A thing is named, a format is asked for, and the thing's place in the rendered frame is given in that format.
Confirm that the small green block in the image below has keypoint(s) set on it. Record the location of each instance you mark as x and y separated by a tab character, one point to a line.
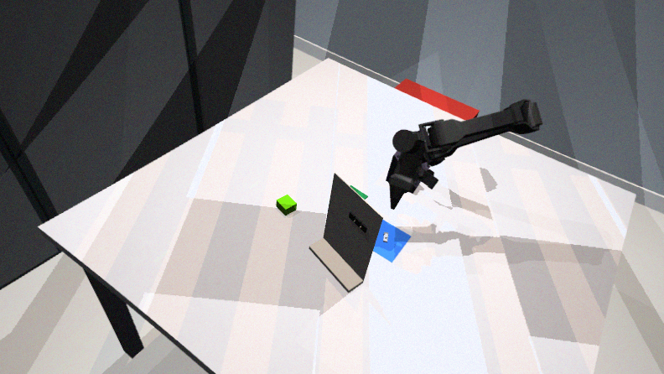
286	205

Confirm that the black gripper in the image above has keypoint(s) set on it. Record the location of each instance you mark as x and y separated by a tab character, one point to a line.
401	181

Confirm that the green flat rectangular block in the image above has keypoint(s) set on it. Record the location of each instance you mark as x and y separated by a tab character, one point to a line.
359	192

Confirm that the blue flat square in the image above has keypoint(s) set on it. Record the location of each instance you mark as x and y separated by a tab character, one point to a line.
395	241

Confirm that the grey panel with sockets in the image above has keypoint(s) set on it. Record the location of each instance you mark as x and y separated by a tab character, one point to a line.
351	229

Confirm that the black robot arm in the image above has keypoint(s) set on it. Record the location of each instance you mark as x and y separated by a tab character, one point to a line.
444	137

